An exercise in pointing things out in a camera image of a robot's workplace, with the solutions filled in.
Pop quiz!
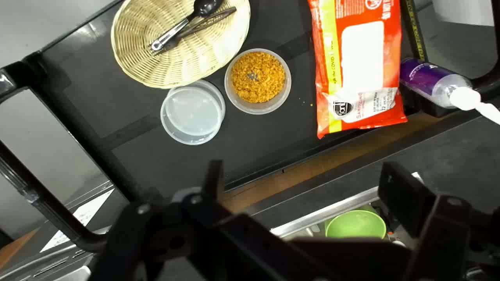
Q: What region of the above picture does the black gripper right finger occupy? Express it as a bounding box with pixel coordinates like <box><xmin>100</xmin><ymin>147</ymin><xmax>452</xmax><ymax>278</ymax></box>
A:
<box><xmin>377</xmin><ymin>161</ymin><xmax>438</xmax><ymax>239</ymax></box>

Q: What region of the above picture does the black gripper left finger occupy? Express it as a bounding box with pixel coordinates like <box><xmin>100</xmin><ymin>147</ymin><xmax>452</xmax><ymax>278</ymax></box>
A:
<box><xmin>202</xmin><ymin>157</ymin><xmax>227</xmax><ymax>207</ymax></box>

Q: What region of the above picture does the plastic bowl with orange food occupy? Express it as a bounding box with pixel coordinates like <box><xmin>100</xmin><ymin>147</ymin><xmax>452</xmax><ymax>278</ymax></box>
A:
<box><xmin>224</xmin><ymin>47</ymin><xmax>294</xmax><ymax>117</ymax></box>

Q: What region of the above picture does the green bowl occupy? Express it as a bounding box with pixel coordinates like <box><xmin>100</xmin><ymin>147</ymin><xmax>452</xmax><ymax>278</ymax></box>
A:
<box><xmin>324</xmin><ymin>207</ymin><xmax>389</xmax><ymax>240</ymax></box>

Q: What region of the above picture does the clear plastic lid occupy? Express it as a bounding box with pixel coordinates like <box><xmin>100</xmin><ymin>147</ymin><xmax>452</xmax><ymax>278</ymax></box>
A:
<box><xmin>160</xmin><ymin>78</ymin><xmax>227</xmax><ymax>147</ymax></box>

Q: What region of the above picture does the purple pump bottle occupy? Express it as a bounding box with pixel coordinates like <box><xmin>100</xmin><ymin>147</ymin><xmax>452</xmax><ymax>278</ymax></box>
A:
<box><xmin>399</xmin><ymin>58</ymin><xmax>500</xmax><ymax>126</ymax></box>

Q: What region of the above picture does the white printed paper sheet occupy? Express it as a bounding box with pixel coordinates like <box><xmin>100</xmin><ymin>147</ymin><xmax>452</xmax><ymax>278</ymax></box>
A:
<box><xmin>39</xmin><ymin>187</ymin><xmax>116</xmax><ymax>254</ymax></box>

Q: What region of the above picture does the woven straw basket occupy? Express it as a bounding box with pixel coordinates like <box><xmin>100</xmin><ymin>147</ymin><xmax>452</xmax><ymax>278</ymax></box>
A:
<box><xmin>110</xmin><ymin>0</ymin><xmax>253</xmax><ymax>90</ymax></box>

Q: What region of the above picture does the black utility cart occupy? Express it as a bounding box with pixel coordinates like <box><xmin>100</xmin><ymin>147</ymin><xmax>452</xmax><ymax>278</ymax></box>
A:
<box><xmin>0</xmin><ymin>0</ymin><xmax>500</xmax><ymax>254</ymax></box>

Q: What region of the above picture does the orange wet wipes pack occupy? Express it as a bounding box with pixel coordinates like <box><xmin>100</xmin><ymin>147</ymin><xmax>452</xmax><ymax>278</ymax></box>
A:
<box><xmin>306</xmin><ymin>0</ymin><xmax>410</xmax><ymax>140</ymax></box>

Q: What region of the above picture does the yellow black floor tape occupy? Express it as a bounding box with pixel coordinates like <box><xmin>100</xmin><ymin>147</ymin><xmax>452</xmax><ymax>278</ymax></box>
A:
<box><xmin>405</xmin><ymin>0</ymin><xmax>430</xmax><ymax>62</ymax></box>

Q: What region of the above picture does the black plastic spoon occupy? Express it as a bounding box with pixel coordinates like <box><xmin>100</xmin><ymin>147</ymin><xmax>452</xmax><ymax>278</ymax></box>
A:
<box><xmin>149</xmin><ymin>0</ymin><xmax>224</xmax><ymax>53</ymax></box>

